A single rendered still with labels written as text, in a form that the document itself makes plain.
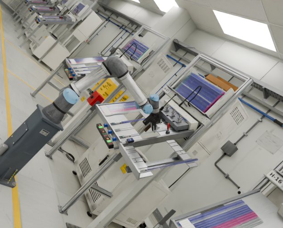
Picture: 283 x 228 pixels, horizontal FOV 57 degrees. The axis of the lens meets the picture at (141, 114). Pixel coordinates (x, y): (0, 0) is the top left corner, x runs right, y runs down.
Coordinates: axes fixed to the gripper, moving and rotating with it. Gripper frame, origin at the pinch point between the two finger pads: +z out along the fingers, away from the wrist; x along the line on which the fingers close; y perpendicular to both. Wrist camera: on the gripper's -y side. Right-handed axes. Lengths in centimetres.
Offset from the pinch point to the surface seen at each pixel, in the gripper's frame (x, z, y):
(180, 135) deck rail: -10.0, 6.3, 22.0
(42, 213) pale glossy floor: -23, 21, -103
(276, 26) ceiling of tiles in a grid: 78, -37, 225
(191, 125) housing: -8.0, 1.9, 35.1
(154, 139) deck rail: -9.9, 0.4, -3.6
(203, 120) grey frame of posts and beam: -9.8, -2.0, 45.7
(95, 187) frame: -14, 26, -61
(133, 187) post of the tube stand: -39, 12, -37
